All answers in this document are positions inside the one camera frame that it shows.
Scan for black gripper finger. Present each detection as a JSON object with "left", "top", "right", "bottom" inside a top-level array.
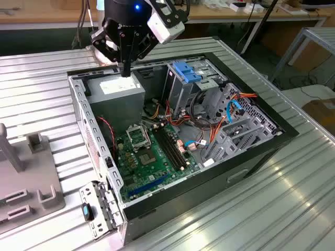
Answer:
[
  {"left": 127, "top": 32, "right": 159, "bottom": 78},
  {"left": 90, "top": 25, "right": 128, "bottom": 78}
]

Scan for blue SATA wire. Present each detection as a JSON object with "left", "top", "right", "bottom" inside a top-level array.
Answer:
[{"left": 184, "top": 100, "right": 239, "bottom": 150}]

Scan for grey metal disk bay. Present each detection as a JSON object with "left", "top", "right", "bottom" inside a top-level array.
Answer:
[{"left": 201, "top": 115, "right": 265, "bottom": 168}]

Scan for blue plastic drive latch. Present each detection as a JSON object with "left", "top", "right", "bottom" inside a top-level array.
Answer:
[{"left": 172, "top": 60, "right": 204, "bottom": 83}]

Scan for grey metal drive cage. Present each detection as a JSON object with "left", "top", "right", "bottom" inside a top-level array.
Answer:
[{"left": 161, "top": 60, "right": 229, "bottom": 117}]

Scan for grey power supply unit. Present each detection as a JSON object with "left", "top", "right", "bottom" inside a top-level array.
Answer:
[{"left": 85, "top": 73, "right": 146, "bottom": 136}]

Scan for white box black top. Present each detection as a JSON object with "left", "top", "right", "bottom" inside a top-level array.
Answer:
[{"left": 229, "top": 2, "right": 249, "bottom": 13}]

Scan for RAM slot white clips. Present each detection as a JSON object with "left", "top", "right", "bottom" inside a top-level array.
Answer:
[
  {"left": 162, "top": 125, "right": 190, "bottom": 167},
  {"left": 156, "top": 127, "right": 183, "bottom": 170}
]

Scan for white cardboard box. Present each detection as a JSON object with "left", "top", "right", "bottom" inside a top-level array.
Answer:
[{"left": 243, "top": 4, "right": 265, "bottom": 14}]

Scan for green motherboard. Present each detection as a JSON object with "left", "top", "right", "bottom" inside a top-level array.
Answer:
[{"left": 115, "top": 122, "right": 202, "bottom": 203}]

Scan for black tripod pole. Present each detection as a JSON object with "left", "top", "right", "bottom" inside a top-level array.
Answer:
[{"left": 234, "top": 0, "right": 280, "bottom": 54}]

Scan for blue expansion slot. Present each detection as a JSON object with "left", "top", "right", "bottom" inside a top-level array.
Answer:
[{"left": 128, "top": 174, "right": 168, "bottom": 198}]

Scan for grey parts rack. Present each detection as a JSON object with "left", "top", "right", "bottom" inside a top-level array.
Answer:
[{"left": 0, "top": 122, "right": 66, "bottom": 235}]

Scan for black open PC case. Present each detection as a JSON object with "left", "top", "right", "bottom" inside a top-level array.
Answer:
[{"left": 66, "top": 51, "right": 300, "bottom": 246}]

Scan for white side table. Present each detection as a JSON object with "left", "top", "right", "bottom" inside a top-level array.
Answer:
[{"left": 281, "top": 85, "right": 335, "bottom": 116}]

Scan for blue black latch button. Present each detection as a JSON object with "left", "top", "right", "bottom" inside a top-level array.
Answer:
[{"left": 81, "top": 203, "right": 94, "bottom": 222}]

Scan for large brown cardboard box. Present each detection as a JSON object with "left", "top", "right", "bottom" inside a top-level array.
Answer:
[{"left": 261, "top": 23, "right": 333, "bottom": 74}]

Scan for small brown cardboard box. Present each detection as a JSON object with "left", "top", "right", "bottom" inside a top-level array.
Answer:
[{"left": 302, "top": 98, "right": 335, "bottom": 134}]

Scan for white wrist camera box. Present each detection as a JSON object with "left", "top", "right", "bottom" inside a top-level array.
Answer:
[{"left": 146, "top": 10, "right": 185, "bottom": 45}]

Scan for hanging black cable bundle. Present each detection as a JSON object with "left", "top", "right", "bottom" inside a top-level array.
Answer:
[{"left": 72, "top": 0, "right": 95, "bottom": 50}]

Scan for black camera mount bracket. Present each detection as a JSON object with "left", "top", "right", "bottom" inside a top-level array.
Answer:
[{"left": 154, "top": 0, "right": 189, "bottom": 28}]

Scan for yellow black wire bundle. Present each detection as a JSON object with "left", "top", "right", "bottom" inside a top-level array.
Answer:
[{"left": 143, "top": 98, "right": 162, "bottom": 120}]

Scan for black thick cable bundle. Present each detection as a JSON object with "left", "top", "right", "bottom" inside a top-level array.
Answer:
[{"left": 189, "top": 90, "right": 213, "bottom": 129}]

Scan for red orange wire bundle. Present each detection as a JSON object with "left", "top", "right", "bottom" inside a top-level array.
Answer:
[{"left": 163, "top": 99, "right": 193, "bottom": 131}]

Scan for metal socket cover frame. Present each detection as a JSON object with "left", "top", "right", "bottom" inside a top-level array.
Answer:
[{"left": 126, "top": 124, "right": 152, "bottom": 151}]

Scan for red black twisted fan wire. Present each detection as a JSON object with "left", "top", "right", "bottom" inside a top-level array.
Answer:
[{"left": 96, "top": 116, "right": 118, "bottom": 160}]

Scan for grey metal card retention bracket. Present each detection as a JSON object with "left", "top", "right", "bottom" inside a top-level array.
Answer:
[{"left": 79, "top": 180, "right": 124, "bottom": 241}]

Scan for grey metal frame table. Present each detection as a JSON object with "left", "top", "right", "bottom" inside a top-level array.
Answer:
[{"left": 269, "top": 26, "right": 335, "bottom": 84}]

